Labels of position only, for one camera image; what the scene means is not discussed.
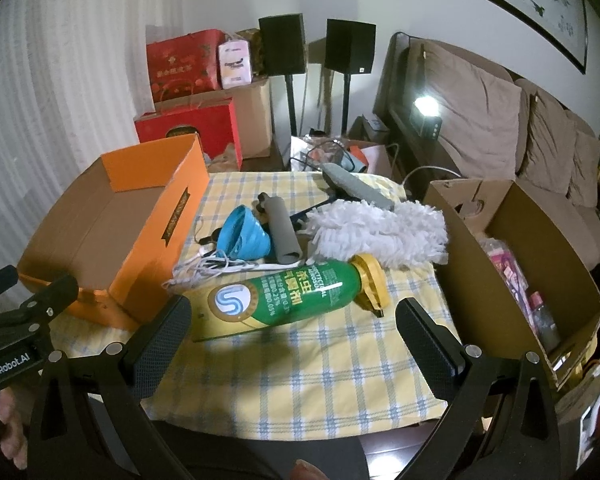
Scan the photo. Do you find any white paper bag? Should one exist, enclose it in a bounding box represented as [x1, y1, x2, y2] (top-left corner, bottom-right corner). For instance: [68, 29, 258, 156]
[290, 135, 396, 181]

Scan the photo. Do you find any small brown cushion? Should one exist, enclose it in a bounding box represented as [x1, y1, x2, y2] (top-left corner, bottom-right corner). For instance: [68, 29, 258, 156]
[567, 130, 600, 208]

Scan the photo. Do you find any red gift box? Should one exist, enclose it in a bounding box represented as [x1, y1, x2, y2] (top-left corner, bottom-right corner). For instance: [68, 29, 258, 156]
[146, 30, 231, 106]

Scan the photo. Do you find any pink packet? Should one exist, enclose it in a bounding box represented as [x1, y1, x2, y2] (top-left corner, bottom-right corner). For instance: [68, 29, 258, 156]
[489, 239, 532, 307]

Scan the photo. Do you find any orange cardboard box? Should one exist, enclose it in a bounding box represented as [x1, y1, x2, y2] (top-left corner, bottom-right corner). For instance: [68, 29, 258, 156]
[17, 134, 211, 332]

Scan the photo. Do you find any pink and white box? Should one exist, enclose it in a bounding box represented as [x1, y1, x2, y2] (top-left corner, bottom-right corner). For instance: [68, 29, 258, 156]
[217, 35, 253, 90]

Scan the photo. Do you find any white fluffy duster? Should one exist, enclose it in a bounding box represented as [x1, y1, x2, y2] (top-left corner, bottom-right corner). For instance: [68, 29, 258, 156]
[305, 199, 451, 267]

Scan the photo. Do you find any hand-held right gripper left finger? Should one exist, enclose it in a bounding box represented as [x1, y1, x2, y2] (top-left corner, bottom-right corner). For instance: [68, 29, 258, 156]
[25, 294, 193, 480]

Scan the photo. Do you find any person's left hand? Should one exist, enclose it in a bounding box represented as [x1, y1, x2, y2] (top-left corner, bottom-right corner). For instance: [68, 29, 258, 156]
[0, 390, 28, 467]

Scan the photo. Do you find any white curtain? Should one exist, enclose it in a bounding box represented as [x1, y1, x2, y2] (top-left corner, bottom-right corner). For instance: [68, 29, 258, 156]
[0, 0, 153, 281]

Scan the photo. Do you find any blue collapsible funnel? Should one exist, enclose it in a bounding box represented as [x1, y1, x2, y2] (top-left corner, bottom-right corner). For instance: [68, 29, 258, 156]
[216, 204, 272, 262]

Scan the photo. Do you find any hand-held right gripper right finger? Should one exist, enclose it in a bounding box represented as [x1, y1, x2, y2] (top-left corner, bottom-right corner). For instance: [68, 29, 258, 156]
[395, 297, 561, 480]

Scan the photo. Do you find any black lamp device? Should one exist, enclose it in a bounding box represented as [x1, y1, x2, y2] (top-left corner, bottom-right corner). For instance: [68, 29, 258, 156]
[405, 92, 443, 140]

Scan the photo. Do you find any brown sofa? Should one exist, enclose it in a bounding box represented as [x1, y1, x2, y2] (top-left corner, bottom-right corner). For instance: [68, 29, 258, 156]
[372, 31, 600, 273]

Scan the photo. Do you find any clear plastic bottle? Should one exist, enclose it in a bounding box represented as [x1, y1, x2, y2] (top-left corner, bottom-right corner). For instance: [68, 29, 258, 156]
[529, 291, 564, 354]

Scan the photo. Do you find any small brown box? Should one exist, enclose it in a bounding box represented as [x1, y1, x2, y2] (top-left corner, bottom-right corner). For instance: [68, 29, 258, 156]
[361, 115, 392, 142]

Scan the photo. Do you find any brown cardboard box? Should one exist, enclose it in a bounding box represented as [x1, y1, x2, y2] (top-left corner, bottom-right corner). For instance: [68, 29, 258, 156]
[424, 179, 600, 393]

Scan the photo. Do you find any dark wooden side table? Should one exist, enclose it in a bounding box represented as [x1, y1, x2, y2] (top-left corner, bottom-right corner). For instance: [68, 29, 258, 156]
[202, 135, 288, 173]

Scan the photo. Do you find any large brown cushion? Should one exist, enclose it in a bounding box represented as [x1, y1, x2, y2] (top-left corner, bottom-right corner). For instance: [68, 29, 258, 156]
[420, 42, 523, 178]

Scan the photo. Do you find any brown paper bag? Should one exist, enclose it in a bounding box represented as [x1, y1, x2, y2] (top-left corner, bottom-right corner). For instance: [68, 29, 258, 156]
[555, 340, 600, 461]

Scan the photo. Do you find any black speaker stand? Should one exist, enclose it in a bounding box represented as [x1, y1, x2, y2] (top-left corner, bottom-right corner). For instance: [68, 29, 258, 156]
[340, 70, 354, 133]
[284, 75, 301, 156]

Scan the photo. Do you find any white charger cable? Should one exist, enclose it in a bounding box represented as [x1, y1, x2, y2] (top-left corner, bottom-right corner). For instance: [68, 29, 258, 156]
[400, 162, 462, 197]

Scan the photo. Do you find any orange packet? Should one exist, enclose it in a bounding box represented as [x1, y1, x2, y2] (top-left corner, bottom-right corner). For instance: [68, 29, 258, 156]
[349, 146, 372, 172]

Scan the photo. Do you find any plain cardboard carton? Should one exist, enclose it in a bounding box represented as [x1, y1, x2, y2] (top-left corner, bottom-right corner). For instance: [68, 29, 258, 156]
[152, 76, 273, 160]

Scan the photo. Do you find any yellow checkered tablecloth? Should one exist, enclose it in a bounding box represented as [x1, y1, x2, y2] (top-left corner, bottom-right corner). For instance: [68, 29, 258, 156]
[47, 170, 461, 441]

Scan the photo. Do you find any black speaker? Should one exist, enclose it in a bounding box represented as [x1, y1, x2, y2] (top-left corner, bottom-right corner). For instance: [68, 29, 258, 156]
[324, 19, 377, 72]
[258, 14, 307, 77]

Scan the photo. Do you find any grey foam tube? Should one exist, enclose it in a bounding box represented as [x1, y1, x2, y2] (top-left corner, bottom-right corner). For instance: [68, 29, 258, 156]
[257, 191, 303, 265]

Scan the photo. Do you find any red box with window print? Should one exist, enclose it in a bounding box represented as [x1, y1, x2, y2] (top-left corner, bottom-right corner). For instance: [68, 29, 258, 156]
[134, 97, 243, 171]

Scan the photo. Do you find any patterned gift bag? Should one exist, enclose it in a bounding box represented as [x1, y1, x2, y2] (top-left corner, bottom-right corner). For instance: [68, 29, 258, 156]
[237, 27, 264, 62]

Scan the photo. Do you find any green spray can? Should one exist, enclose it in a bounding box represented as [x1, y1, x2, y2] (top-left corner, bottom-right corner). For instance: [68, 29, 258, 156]
[186, 254, 392, 343]

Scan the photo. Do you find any black grey squeegee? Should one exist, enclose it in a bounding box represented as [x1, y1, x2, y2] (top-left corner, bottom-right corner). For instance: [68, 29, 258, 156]
[290, 162, 397, 226]

